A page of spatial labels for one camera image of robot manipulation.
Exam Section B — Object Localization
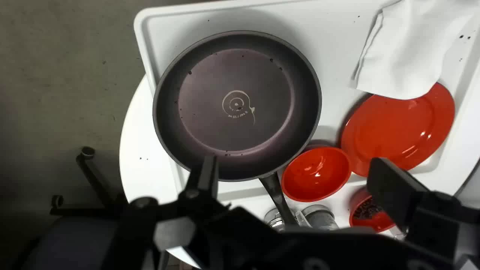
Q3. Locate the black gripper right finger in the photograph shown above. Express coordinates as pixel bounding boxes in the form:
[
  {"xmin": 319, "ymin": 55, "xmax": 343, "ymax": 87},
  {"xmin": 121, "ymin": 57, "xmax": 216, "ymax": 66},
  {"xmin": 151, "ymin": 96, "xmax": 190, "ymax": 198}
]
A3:
[{"xmin": 366, "ymin": 157, "xmax": 480, "ymax": 264}]

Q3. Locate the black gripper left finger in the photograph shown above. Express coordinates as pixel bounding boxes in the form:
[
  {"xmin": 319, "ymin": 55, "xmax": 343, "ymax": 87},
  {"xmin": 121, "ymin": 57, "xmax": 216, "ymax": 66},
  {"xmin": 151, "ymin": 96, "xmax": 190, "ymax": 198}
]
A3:
[{"xmin": 102, "ymin": 154, "xmax": 231, "ymax": 270}]

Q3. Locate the white towel with red stripe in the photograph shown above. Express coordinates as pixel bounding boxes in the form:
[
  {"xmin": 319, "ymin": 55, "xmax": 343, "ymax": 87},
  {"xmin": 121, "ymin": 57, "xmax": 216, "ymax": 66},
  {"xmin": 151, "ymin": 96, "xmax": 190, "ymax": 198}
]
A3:
[{"xmin": 351, "ymin": 0, "xmax": 480, "ymax": 100}]

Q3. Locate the black frying pan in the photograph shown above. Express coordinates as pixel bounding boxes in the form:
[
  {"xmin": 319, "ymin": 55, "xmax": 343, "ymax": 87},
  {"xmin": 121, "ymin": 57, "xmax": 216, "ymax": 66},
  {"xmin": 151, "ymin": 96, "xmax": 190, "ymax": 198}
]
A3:
[{"xmin": 151, "ymin": 30, "xmax": 322, "ymax": 228}]

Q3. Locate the white plastic tray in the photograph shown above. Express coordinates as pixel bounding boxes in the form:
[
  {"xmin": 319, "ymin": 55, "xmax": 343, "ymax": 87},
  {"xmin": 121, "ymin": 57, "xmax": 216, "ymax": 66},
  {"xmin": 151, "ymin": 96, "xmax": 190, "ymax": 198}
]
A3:
[{"xmin": 132, "ymin": 0, "xmax": 480, "ymax": 237}]

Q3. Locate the red bowl with dark food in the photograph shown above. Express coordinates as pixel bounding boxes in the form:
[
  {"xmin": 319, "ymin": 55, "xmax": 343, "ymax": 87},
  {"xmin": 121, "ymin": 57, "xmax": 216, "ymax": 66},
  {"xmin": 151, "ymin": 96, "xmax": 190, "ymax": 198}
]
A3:
[{"xmin": 348, "ymin": 186, "xmax": 397, "ymax": 234}]

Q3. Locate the large red plate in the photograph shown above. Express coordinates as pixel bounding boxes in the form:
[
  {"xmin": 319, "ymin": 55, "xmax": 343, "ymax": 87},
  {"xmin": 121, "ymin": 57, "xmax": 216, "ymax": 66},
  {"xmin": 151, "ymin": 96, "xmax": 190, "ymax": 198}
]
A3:
[{"xmin": 339, "ymin": 81, "xmax": 457, "ymax": 180}]

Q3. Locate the round white table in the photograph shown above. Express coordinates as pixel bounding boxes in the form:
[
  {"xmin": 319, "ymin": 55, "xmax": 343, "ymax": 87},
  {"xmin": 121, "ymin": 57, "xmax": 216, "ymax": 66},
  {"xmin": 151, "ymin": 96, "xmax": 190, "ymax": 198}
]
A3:
[{"xmin": 118, "ymin": 73, "xmax": 480, "ymax": 267}]

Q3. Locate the metal shaker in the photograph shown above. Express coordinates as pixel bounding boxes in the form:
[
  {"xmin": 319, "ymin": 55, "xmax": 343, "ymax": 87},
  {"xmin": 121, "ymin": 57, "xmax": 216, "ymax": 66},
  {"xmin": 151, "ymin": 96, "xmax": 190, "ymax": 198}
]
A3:
[
  {"xmin": 262, "ymin": 207, "xmax": 288, "ymax": 231},
  {"xmin": 298, "ymin": 202, "xmax": 339, "ymax": 231}
]

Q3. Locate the empty red bowl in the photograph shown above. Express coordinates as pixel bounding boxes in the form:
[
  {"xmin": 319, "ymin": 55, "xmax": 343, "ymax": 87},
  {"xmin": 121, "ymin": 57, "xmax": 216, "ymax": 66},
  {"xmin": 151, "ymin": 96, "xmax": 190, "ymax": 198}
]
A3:
[{"xmin": 280, "ymin": 145, "xmax": 352, "ymax": 204}]

